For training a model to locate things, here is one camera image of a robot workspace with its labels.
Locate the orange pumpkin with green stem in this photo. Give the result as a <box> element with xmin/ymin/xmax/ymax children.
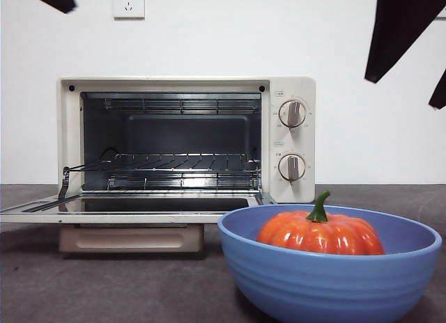
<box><xmin>256</xmin><ymin>189</ymin><xmax>386</xmax><ymax>256</ymax></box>

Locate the blue ribbed bowl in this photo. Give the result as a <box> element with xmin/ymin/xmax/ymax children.
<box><xmin>217</xmin><ymin>203</ymin><xmax>445</xmax><ymax>323</ymax></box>

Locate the white glass oven door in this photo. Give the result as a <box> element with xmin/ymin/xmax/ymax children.
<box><xmin>0</xmin><ymin>166</ymin><xmax>279</xmax><ymax>224</ymax></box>

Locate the white toaster oven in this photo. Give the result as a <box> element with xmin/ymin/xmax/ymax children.
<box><xmin>56</xmin><ymin>75</ymin><xmax>317</xmax><ymax>204</ymax></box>

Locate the beige oven knob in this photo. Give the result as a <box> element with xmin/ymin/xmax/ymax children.
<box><xmin>278</xmin><ymin>99</ymin><xmax>308</xmax><ymax>129</ymax></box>
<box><xmin>278</xmin><ymin>153</ymin><xmax>307</xmax><ymax>182</ymax></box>

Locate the beige oven crumb tray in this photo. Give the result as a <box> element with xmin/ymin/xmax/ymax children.
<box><xmin>58</xmin><ymin>225</ymin><xmax>205</xmax><ymax>253</ymax></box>

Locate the metal wire oven rack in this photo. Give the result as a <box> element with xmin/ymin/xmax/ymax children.
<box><xmin>68</xmin><ymin>152</ymin><xmax>263</xmax><ymax>173</ymax></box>

